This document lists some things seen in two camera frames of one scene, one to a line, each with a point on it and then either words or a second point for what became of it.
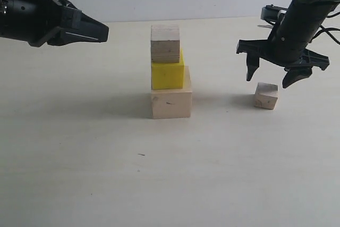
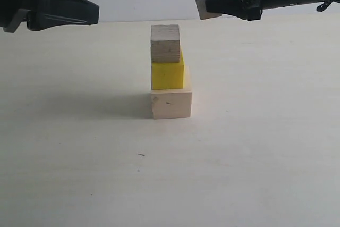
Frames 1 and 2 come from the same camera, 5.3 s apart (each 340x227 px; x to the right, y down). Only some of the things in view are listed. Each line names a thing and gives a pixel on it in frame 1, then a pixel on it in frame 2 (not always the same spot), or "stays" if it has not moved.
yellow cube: (168, 75) stays
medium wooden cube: (165, 43) stays
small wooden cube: (266, 95) → (201, 3)
